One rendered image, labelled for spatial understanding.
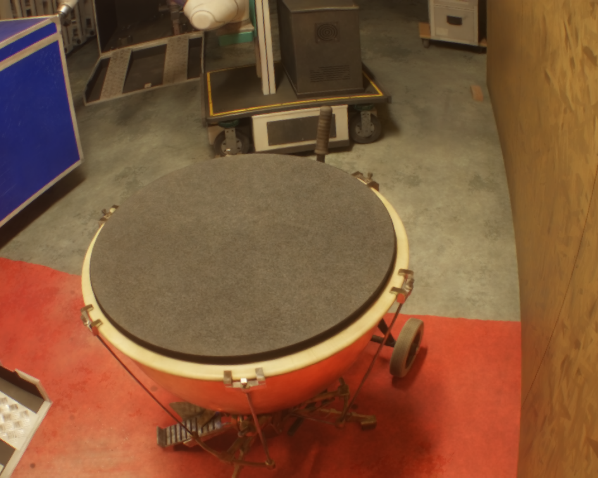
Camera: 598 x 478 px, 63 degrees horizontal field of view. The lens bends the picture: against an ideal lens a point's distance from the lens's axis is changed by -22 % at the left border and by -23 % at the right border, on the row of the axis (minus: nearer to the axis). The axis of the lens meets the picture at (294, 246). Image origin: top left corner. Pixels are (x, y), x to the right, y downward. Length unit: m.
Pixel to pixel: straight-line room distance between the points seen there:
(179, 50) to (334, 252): 3.65
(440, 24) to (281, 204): 3.50
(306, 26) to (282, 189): 1.55
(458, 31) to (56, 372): 3.83
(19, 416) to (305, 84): 2.07
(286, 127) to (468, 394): 1.62
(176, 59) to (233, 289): 3.56
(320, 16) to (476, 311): 1.53
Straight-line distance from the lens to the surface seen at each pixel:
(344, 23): 2.86
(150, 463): 1.88
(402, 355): 1.87
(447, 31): 4.69
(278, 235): 1.25
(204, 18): 2.49
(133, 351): 1.11
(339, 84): 2.97
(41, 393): 2.13
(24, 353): 2.39
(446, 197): 2.81
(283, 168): 1.46
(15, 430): 2.12
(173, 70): 4.44
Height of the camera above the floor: 1.57
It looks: 39 degrees down
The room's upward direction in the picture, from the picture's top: 5 degrees counter-clockwise
